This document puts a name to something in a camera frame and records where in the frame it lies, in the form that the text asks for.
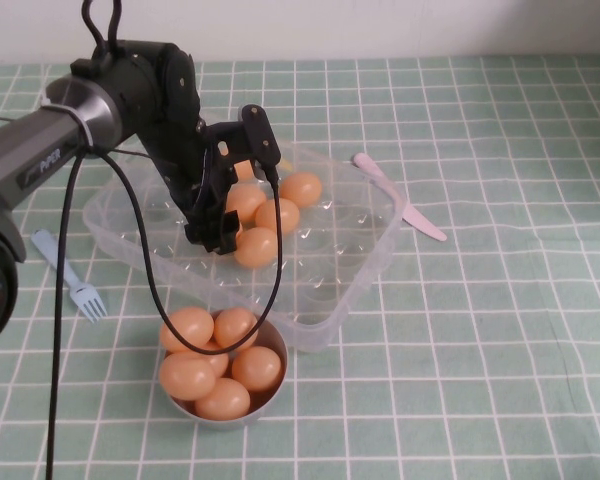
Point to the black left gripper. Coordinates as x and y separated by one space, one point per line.
205 210

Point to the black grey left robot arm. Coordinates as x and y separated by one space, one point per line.
130 90

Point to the clear plastic egg box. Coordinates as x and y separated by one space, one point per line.
330 250

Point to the yellow plastic knife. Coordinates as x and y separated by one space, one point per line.
286 163

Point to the grey round bowl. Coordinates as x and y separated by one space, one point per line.
275 340

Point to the light blue plastic fork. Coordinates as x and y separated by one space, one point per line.
87 300

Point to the white zip tie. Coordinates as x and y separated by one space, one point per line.
80 127

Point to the pink plastic knife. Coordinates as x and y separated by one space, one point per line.
415 220

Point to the green checkered tablecloth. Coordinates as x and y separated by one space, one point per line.
480 350

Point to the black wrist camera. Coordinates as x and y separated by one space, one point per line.
260 137

